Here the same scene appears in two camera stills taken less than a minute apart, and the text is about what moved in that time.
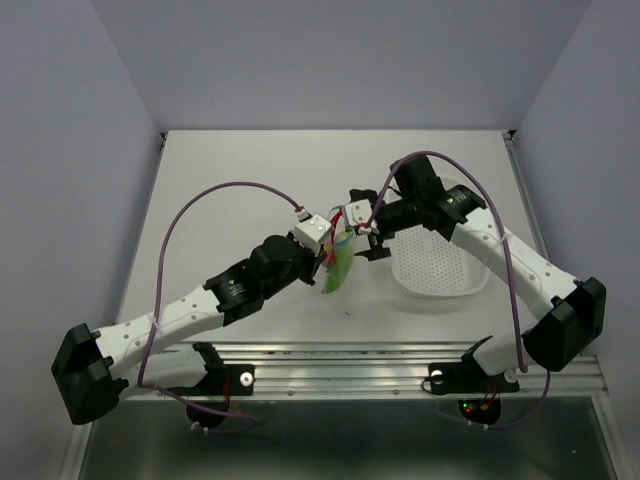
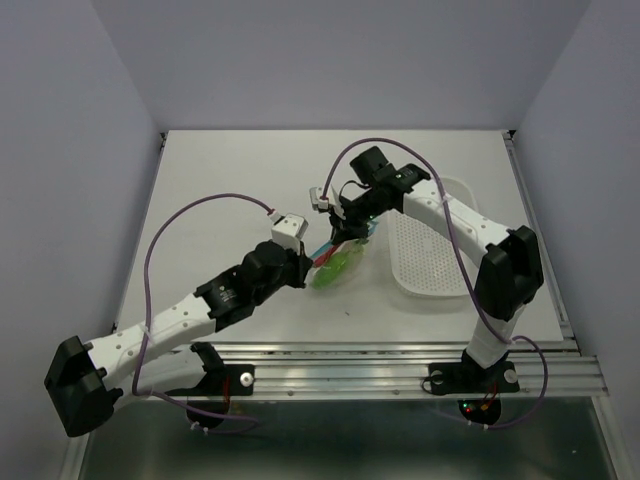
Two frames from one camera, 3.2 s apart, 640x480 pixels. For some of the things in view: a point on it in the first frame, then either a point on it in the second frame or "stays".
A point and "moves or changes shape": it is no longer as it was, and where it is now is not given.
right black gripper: x=376 y=241 -> x=345 y=225
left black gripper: x=310 y=258 stays
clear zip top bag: x=338 y=254 moves or changes shape
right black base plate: x=466 y=377 stays
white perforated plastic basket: x=425 y=263 stays
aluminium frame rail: x=373 y=371 stays
